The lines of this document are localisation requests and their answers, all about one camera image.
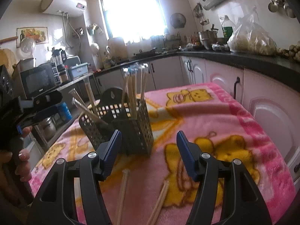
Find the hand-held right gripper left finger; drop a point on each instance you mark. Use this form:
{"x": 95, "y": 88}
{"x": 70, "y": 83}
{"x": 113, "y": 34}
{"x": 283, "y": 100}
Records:
{"x": 112, "y": 150}

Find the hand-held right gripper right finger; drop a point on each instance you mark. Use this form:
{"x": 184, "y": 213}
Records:
{"x": 185, "y": 154}

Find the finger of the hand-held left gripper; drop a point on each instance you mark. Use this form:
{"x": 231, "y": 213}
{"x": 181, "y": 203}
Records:
{"x": 42, "y": 116}
{"x": 46, "y": 99}

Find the black perforated utensil holder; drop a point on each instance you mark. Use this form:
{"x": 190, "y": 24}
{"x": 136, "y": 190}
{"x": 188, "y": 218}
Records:
{"x": 138, "y": 131}

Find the long wooden chopstick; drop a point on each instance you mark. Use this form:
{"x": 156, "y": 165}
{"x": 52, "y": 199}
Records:
{"x": 164, "y": 192}
{"x": 90, "y": 96}
{"x": 122, "y": 196}
{"x": 86, "y": 110}
{"x": 157, "y": 202}
{"x": 82, "y": 100}

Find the group of wooden chopsticks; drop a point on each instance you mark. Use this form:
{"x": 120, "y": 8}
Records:
{"x": 132, "y": 93}

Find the hanging kitchen utensils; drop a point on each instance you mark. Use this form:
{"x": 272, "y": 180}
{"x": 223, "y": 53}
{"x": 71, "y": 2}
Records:
{"x": 200, "y": 13}

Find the person's left hand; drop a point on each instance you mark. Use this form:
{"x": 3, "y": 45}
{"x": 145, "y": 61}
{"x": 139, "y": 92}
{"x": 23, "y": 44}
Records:
{"x": 24, "y": 168}

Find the glass jar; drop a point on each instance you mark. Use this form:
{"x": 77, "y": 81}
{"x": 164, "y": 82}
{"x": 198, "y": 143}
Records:
{"x": 48, "y": 127}

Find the black microwave oven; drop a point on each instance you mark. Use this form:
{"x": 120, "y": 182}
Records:
{"x": 37, "y": 80}

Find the blue can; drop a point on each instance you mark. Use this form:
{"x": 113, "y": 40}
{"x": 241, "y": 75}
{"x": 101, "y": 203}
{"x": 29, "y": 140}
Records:
{"x": 64, "y": 112}

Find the grey storage shelf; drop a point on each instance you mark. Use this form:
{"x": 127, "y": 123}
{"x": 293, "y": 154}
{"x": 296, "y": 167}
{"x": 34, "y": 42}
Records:
{"x": 77, "y": 81}

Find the blender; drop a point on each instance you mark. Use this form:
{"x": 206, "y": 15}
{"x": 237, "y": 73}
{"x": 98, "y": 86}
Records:
{"x": 58, "y": 61}

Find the blue and white storage box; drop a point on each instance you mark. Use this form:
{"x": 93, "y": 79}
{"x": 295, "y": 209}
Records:
{"x": 78, "y": 71}

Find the wooden cutting board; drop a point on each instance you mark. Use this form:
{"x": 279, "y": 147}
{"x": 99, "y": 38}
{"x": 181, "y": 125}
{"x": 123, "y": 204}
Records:
{"x": 7, "y": 61}

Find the pink printed blanket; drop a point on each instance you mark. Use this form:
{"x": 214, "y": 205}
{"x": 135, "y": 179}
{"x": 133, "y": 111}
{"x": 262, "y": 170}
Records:
{"x": 234, "y": 121}

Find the framed fruit picture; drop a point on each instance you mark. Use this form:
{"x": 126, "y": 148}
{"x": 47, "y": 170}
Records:
{"x": 32, "y": 35}

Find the white kitchen cabinets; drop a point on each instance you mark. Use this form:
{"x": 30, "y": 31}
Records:
{"x": 269, "y": 112}

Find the white water heater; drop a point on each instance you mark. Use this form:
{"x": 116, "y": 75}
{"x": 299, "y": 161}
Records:
{"x": 61, "y": 2}

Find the cluster of condiment bottles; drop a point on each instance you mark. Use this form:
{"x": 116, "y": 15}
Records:
{"x": 191, "y": 42}

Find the metal dish rack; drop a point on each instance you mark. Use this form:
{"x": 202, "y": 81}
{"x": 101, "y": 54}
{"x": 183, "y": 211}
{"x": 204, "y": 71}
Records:
{"x": 173, "y": 41}

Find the steel pot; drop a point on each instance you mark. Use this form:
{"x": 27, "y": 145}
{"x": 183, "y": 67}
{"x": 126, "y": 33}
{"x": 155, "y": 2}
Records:
{"x": 207, "y": 39}

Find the kitchen window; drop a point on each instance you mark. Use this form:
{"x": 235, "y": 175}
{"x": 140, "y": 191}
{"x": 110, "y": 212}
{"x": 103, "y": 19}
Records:
{"x": 133, "y": 9}

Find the oil bottle with green label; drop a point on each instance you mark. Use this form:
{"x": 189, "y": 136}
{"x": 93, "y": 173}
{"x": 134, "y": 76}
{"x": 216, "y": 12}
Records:
{"x": 227, "y": 29}

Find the clear plastic bag of food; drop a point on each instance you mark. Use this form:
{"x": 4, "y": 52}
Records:
{"x": 253, "y": 39}

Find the round dark strainer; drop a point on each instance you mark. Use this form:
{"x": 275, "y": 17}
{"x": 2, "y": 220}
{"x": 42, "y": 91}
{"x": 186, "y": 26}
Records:
{"x": 177, "y": 20}

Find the pile of ginger roots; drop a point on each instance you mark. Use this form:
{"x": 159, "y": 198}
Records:
{"x": 293, "y": 50}

